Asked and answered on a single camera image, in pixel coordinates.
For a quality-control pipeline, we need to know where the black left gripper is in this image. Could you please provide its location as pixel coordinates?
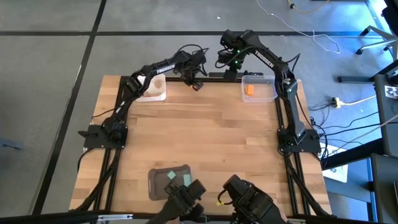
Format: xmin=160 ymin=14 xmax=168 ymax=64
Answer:
xmin=180 ymin=62 xmax=205 ymax=92

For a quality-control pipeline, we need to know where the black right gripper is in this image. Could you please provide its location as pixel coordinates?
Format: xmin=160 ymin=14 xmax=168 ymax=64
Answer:
xmin=216 ymin=46 xmax=247 ymax=82

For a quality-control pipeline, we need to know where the gray translucent bin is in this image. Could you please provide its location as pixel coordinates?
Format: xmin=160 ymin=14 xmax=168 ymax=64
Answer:
xmin=148 ymin=164 xmax=193 ymax=202

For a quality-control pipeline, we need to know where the clear plastic bin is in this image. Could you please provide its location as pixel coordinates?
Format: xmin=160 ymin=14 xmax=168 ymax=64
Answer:
xmin=241 ymin=75 xmax=279 ymax=103

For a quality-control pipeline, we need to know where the white plastic bin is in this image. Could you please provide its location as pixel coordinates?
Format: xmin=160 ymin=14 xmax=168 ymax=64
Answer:
xmin=133 ymin=73 xmax=167 ymax=103

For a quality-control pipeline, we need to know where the black desk foot bar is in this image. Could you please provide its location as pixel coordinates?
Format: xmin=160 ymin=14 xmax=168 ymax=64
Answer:
xmin=338 ymin=58 xmax=398 ymax=84

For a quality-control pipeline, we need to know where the black diagonal bar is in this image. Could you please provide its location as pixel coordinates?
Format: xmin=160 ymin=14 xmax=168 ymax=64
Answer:
xmin=322 ymin=138 xmax=384 ymax=170

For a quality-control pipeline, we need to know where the white paper sheet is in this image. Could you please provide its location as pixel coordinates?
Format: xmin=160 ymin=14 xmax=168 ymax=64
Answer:
xmin=323 ymin=144 xmax=349 ymax=184

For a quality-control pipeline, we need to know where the gray chair base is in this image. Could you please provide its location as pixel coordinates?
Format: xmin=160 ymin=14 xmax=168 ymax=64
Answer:
xmin=356 ymin=26 xmax=398 ymax=62

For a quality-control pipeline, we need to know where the black white fiducial tag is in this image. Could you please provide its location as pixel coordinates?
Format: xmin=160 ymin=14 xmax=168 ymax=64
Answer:
xmin=384 ymin=85 xmax=398 ymax=100

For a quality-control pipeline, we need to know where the black desk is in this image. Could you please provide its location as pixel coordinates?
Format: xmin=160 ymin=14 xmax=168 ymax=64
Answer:
xmin=373 ymin=60 xmax=398 ymax=158

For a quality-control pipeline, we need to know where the black chair seat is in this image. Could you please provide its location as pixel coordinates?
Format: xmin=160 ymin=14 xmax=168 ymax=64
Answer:
xmin=381 ymin=0 xmax=398 ymax=35

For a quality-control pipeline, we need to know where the dark gray desk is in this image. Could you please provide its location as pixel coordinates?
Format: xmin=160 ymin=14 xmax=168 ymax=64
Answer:
xmin=369 ymin=152 xmax=398 ymax=224

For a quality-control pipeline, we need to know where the black edge bar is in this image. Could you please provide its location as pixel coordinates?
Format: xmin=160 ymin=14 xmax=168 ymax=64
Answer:
xmin=0 ymin=210 xmax=109 ymax=224

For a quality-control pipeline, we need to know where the black aluminium table frame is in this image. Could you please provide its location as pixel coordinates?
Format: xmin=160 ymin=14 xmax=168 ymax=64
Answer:
xmin=70 ymin=75 xmax=332 ymax=218

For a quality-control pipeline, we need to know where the white floor cable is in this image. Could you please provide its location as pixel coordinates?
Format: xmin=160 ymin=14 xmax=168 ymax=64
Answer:
xmin=256 ymin=0 xmax=342 ymax=55

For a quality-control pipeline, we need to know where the yellow floor cable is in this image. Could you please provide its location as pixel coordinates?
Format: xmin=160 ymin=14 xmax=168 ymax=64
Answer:
xmin=286 ymin=0 xmax=330 ymax=15

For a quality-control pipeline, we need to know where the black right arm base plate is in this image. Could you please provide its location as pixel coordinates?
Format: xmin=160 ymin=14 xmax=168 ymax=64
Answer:
xmin=276 ymin=128 xmax=322 ymax=154

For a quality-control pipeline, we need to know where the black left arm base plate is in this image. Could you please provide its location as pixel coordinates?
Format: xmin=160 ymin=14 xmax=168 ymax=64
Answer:
xmin=77 ymin=124 xmax=129 ymax=149

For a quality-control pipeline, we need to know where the cream floor cable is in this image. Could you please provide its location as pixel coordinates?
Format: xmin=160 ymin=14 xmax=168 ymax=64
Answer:
xmin=340 ymin=94 xmax=377 ymax=106

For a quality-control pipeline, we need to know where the black floor cable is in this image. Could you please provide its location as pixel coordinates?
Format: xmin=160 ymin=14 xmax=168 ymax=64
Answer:
xmin=310 ymin=110 xmax=382 ymax=138

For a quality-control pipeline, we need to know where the silver metal bracket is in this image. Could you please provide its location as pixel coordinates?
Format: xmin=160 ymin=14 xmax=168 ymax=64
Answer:
xmin=97 ymin=213 xmax=134 ymax=222

